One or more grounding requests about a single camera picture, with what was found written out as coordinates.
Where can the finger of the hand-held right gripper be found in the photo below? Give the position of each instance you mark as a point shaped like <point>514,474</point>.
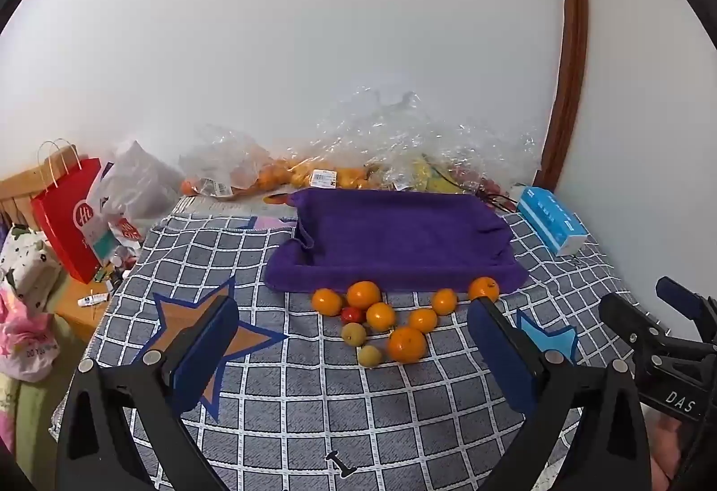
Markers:
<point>627,317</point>
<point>686,300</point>

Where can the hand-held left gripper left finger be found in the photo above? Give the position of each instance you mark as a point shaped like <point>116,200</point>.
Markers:
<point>199,356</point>

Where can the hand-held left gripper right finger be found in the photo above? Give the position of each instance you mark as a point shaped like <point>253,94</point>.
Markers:
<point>504,356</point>

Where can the orange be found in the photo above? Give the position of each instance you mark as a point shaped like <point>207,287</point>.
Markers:
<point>444,301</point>
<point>484,289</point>
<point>423,320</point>
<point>326,301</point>
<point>363,295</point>
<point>407,344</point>
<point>381,316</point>

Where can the yellow-green round fruit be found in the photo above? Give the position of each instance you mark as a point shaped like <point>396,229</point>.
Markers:
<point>369,356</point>
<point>354,334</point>

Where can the small red fruit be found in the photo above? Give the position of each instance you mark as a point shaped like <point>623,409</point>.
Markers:
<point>352,314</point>

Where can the purple towel tray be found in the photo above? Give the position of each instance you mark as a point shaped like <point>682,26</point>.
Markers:
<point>392,239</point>

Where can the small red fruits bunch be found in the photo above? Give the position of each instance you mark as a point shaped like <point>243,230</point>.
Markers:
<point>476,181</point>

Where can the person's right hand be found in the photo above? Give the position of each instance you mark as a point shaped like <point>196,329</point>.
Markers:
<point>664,446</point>

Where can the small white tube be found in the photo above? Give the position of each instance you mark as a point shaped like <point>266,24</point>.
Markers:
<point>94,300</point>

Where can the wooden nightstand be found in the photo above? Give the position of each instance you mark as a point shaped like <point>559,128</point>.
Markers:
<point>84,320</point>

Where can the blue tissue pack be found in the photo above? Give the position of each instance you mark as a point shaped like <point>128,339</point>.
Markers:
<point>552,219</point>

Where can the white packet with red label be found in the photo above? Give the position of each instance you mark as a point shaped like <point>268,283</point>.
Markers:
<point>117,239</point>

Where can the grey checked star blanket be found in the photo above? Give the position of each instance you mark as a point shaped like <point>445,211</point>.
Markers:
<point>336,412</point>

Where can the pink cloth bag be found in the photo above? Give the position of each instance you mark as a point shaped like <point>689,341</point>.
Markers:
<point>25,345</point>

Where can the green cloth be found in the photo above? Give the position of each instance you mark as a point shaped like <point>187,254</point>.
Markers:
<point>33,424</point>

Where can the white plastic bag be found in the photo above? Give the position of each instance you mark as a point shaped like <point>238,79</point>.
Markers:
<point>140,182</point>

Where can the red paper bag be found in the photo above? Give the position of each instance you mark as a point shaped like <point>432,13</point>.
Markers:
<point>61,222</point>

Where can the clear bag of oranges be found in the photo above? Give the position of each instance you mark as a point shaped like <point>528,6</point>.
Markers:
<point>336,177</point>
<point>235,166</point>

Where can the yellow bananas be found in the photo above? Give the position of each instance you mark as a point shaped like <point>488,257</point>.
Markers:
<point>428,174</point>

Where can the white floral cloth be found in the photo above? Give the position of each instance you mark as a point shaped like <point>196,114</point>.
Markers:
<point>25,261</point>

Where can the crumpled clear plastic bag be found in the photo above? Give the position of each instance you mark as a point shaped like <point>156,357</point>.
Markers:
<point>448,132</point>

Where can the wooden headboard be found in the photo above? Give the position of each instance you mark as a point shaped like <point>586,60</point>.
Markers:
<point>19,188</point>

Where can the brown wooden door frame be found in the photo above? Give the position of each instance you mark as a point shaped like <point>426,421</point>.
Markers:
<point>574,48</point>

